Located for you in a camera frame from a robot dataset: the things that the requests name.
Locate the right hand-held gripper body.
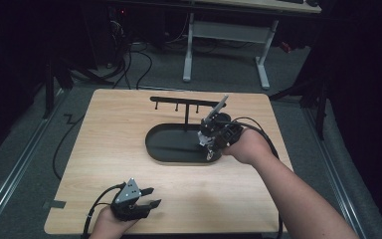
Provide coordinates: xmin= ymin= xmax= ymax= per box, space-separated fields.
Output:
xmin=205 ymin=95 xmax=245 ymax=150

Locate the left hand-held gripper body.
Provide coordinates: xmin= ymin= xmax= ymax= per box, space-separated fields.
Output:
xmin=109 ymin=177 xmax=147 ymax=222

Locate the black key rack with tray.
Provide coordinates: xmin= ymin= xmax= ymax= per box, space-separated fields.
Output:
xmin=144 ymin=96 xmax=228 ymax=164

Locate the person's right hand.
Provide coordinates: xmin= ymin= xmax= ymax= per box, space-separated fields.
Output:
xmin=221 ymin=127 xmax=277 ymax=166

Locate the person's left hand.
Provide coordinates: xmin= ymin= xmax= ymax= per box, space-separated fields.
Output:
xmin=89 ymin=206 xmax=138 ymax=239

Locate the grey tape strip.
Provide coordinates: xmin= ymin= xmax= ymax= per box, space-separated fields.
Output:
xmin=43 ymin=199 xmax=67 ymax=210

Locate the black metal stand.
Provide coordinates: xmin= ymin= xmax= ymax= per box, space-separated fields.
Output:
xmin=43 ymin=56 xmax=113 ymax=120
xmin=268 ymin=76 xmax=329 ymax=140

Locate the white-legged wooden desk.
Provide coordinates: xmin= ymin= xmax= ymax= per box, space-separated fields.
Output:
xmin=108 ymin=0 xmax=322 ymax=91

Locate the left hand-held gripper black cable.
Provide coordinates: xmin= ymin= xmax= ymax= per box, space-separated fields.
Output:
xmin=82 ymin=182 xmax=127 ymax=239

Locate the hand-held gripper black cable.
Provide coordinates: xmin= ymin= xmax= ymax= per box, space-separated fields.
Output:
xmin=82 ymin=182 xmax=127 ymax=239
xmin=227 ymin=117 xmax=285 ymax=239

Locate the right hand-held gripper black cable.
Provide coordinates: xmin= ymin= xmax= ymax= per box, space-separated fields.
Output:
xmin=227 ymin=117 xmax=285 ymax=239

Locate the black floor cable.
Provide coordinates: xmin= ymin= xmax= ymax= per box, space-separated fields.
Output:
xmin=52 ymin=114 xmax=86 ymax=182

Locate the bundle of black floor cables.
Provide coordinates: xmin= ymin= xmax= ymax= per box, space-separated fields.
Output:
xmin=110 ymin=41 xmax=154 ymax=91

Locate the metal floor rail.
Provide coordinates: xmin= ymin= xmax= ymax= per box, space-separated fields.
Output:
xmin=0 ymin=89 xmax=68 ymax=233
xmin=302 ymin=106 xmax=369 ymax=239

